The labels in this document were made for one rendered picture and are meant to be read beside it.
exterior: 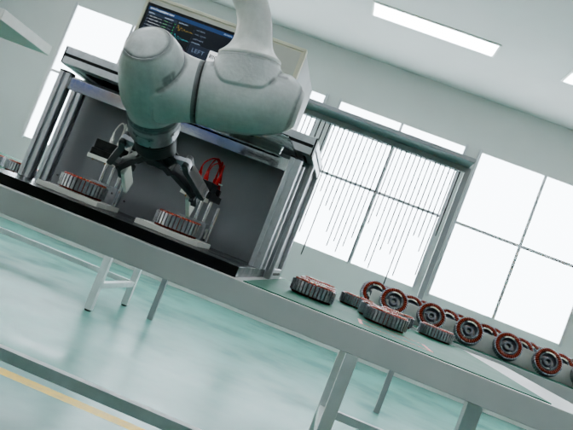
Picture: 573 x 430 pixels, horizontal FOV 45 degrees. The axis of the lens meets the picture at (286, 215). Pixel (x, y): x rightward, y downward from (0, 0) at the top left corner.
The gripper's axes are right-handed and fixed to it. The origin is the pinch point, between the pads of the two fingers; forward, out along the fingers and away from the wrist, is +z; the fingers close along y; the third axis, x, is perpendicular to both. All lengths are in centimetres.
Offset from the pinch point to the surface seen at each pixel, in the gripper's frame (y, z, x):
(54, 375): -35, 110, -12
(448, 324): 86, 131, 72
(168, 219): -0.8, 16.2, 5.0
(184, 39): -19, 10, 52
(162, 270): 7.2, 3.0, -13.0
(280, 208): 19.8, 22.3, 22.5
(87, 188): -21.2, 17.7, 5.4
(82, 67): -40, 16, 36
